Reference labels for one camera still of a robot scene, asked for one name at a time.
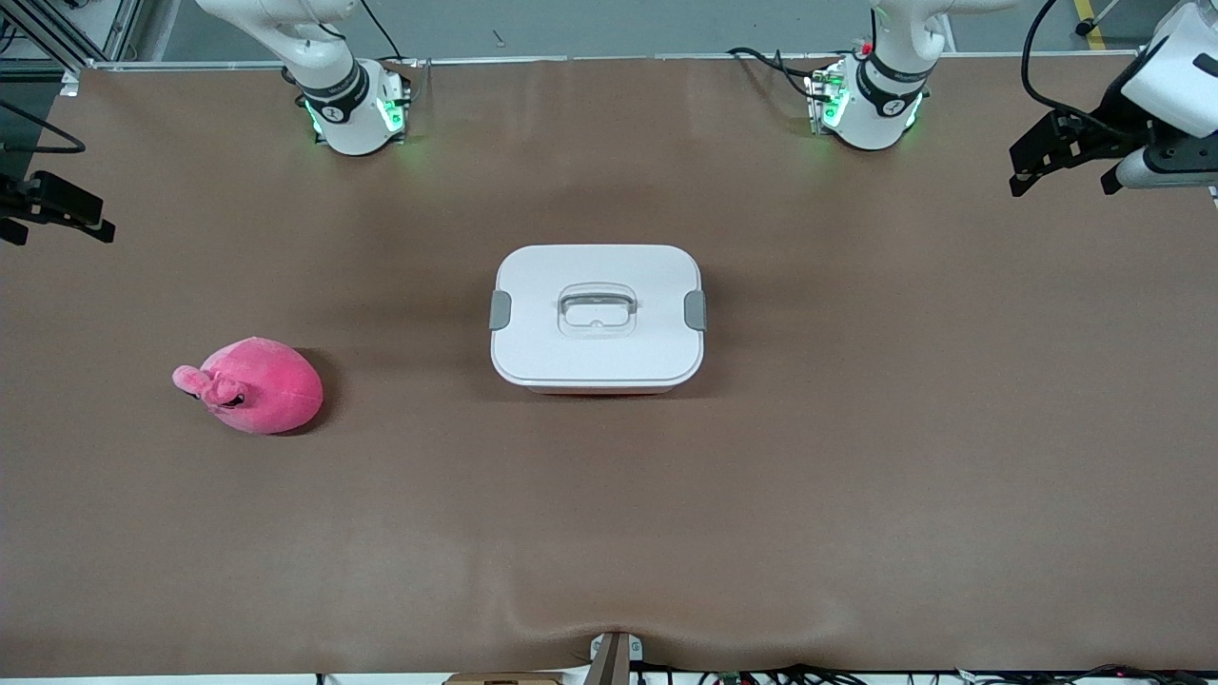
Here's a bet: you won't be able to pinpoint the brown table mat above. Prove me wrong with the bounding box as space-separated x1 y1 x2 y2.
0 57 1218 678

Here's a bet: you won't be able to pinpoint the black left arm base cables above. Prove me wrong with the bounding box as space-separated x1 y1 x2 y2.
728 46 829 101

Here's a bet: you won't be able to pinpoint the black right arm base cable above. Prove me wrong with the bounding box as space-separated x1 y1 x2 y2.
357 0 420 106

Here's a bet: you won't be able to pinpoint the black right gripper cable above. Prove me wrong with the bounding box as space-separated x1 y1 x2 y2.
0 98 87 155

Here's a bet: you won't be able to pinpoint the aluminium extrusion frame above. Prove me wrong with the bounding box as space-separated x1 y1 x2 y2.
0 0 146 72

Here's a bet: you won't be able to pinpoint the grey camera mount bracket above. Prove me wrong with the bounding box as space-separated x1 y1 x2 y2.
588 631 644 685

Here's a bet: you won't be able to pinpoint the white box lid grey latches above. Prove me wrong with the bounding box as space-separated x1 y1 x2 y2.
489 245 708 389

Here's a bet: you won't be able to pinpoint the pink plush toy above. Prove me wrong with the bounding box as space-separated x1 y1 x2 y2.
172 337 324 436

